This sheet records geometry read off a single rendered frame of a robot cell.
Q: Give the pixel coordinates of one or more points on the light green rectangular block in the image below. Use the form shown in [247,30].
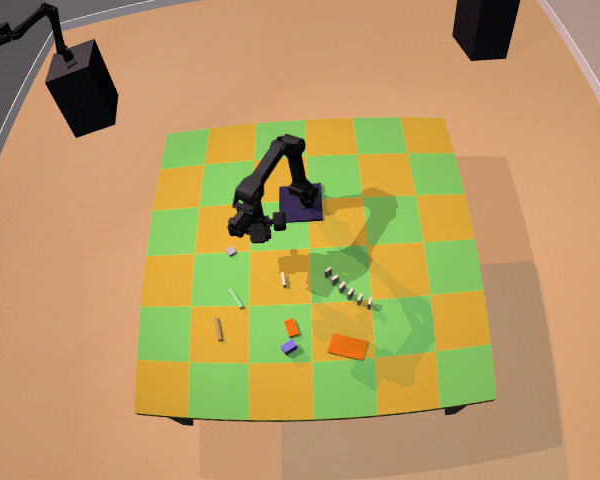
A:
[235,298]

